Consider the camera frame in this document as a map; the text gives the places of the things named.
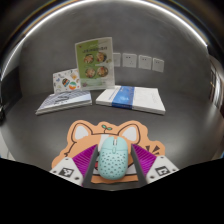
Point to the green food menu sign stand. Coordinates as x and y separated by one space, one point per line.
95 63

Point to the black flat panel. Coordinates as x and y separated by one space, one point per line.
10 90

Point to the white card with colourful stickers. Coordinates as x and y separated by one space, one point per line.
66 81

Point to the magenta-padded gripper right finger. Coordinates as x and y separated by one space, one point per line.
146 160

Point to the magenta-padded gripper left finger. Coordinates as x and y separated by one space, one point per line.
83 160

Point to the white book with blue band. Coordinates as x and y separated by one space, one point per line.
133 98

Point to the orange cat-shaped mouse pad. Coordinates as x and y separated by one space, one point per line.
86 136

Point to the white wall socket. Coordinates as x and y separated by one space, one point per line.
117 60
129 60
145 62
158 65

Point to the grey striped book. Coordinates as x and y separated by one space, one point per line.
63 101

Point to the mint green perforated computer mouse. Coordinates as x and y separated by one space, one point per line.
113 160

